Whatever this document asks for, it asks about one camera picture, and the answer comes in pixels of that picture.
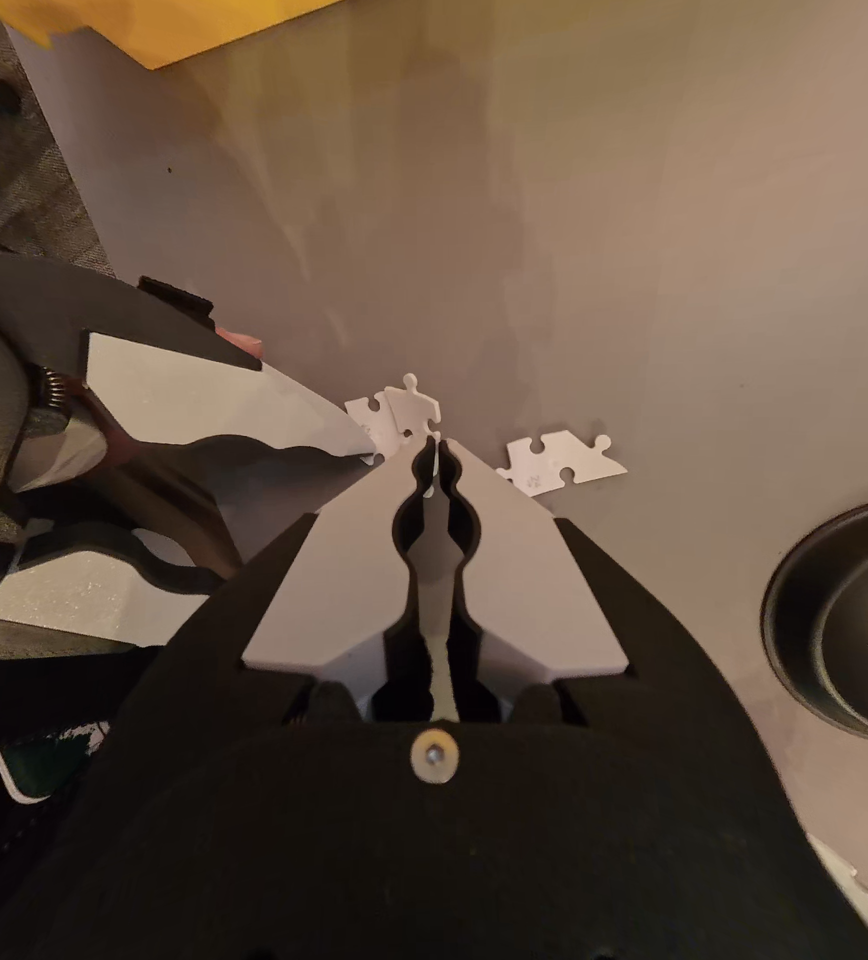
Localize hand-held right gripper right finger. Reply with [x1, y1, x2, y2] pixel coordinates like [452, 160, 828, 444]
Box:
[440, 438, 632, 721]

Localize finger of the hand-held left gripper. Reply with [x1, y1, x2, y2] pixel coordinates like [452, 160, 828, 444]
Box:
[0, 523, 227, 646]
[10, 330, 380, 493]

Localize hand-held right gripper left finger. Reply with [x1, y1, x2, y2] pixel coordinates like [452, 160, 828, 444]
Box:
[241, 435, 437, 715]

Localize white puzzle piece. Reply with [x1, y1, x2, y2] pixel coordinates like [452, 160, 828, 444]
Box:
[344, 396, 407, 468]
[495, 431, 629, 498]
[385, 373, 454, 723]

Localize person's left hand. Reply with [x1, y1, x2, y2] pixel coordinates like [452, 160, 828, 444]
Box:
[215, 327, 265, 361]

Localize grey woven fabric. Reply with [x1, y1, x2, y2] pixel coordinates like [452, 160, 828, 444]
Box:
[0, 0, 117, 280]

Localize black zip jacket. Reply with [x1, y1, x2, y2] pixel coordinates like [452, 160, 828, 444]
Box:
[0, 648, 173, 960]

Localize yellow flat object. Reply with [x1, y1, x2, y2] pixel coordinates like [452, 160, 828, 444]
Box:
[0, 0, 347, 72]

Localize black round bowl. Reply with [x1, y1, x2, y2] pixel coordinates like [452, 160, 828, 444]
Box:
[760, 495, 868, 748]

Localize white plastic object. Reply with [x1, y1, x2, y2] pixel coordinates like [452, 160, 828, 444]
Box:
[805, 831, 868, 960]

